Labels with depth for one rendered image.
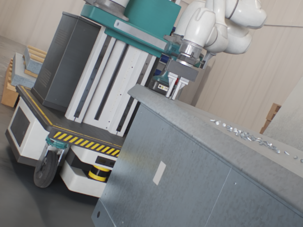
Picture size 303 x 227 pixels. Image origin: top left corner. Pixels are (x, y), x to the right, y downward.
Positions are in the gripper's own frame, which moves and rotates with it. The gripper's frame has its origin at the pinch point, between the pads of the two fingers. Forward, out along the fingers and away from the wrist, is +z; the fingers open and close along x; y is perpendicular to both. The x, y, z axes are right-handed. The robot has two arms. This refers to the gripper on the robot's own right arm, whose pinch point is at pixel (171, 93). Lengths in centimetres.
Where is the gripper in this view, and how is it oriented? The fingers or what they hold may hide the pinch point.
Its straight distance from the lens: 192.1
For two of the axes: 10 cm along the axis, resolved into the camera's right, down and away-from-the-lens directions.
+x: -9.1, -3.8, -1.5
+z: -3.9, 9.2, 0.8
